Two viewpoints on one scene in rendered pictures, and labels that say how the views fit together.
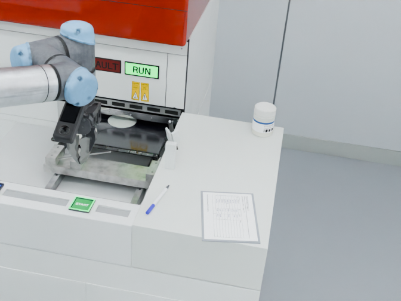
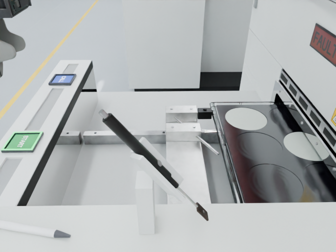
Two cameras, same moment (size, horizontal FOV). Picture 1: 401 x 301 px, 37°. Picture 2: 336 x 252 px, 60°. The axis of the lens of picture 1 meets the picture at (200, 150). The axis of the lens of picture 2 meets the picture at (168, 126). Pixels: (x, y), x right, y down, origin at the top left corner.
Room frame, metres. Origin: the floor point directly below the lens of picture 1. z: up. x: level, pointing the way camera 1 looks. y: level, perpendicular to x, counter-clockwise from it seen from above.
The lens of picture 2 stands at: (1.47, -0.16, 1.29)
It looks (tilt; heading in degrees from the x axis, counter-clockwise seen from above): 35 degrees down; 81
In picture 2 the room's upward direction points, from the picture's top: straight up
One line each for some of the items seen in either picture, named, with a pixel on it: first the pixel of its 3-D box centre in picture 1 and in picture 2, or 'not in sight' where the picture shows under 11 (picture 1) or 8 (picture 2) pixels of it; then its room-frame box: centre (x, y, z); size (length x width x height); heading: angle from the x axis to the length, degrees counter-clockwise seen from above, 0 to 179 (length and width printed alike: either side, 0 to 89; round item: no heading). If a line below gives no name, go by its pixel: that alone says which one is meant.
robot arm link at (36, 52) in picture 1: (42, 61); not in sight; (1.20, 0.36, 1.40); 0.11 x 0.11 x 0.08; 45
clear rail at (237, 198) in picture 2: (105, 147); (223, 147); (1.66, 0.31, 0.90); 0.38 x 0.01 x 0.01; 82
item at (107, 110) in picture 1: (118, 120); (305, 142); (1.85, 0.30, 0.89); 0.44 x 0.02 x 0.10; 82
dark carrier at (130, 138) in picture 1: (122, 120); (307, 146); (1.84, 0.28, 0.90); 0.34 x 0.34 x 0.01; 82
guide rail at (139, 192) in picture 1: (143, 185); not in sight; (1.56, 0.17, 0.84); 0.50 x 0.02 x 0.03; 172
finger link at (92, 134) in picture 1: (86, 135); not in sight; (1.26, 0.28, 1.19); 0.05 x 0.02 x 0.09; 82
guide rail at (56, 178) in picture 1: (61, 171); (180, 136); (1.60, 0.44, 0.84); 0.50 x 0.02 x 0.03; 172
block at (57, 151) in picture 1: (55, 154); (181, 113); (1.60, 0.46, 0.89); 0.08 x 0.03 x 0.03; 172
